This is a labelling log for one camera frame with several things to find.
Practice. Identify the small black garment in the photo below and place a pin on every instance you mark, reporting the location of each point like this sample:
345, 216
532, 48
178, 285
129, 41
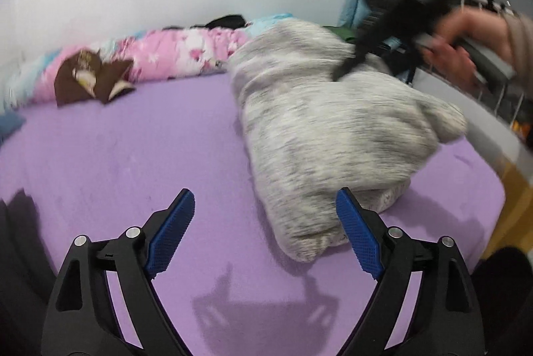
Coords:
227, 22

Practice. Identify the purple bed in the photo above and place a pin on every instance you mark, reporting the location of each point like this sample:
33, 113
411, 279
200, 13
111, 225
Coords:
125, 152

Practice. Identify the blue pillow with orange spots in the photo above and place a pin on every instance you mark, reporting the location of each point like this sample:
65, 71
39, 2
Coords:
8, 124

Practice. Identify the brown printed cloth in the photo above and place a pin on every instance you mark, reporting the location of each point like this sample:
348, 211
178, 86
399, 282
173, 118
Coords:
66, 81

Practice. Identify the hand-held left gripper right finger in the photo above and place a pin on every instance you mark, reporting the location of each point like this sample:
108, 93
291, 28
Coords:
360, 235

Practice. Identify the pink blue floral quilt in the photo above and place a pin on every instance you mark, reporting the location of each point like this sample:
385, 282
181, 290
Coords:
166, 52

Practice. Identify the white grey fleece jacket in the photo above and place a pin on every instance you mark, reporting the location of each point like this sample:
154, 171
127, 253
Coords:
324, 139

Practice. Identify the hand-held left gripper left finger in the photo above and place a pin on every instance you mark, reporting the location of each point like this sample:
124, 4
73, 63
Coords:
173, 233

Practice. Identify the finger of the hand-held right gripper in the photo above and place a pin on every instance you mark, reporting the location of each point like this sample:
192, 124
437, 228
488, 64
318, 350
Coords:
362, 43

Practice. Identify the person's right forearm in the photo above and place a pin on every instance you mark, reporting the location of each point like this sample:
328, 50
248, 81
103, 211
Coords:
522, 39

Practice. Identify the person's right hand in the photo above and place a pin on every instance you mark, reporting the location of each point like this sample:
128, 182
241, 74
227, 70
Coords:
466, 27

